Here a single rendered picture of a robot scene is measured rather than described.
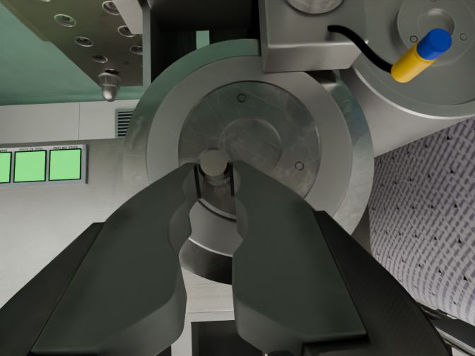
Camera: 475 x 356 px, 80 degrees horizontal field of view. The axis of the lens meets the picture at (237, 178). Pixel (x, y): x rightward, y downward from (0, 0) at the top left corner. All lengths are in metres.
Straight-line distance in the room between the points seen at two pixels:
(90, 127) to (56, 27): 2.85
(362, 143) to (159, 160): 0.12
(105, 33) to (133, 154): 0.31
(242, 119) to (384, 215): 0.29
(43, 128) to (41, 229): 2.99
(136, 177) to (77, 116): 3.24
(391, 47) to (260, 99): 0.10
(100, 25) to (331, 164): 0.37
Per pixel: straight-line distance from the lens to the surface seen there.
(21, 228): 0.61
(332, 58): 0.17
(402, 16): 0.23
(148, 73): 0.20
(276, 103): 0.16
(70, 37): 0.50
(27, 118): 3.68
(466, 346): 0.45
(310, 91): 0.17
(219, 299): 0.51
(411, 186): 0.35
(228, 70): 0.17
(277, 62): 0.16
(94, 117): 3.33
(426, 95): 0.21
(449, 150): 0.31
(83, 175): 0.55
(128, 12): 0.23
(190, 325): 0.53
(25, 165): 0.61
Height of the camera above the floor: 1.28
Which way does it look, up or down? 7 degrees down
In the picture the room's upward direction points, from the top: 177 degrees clockwise
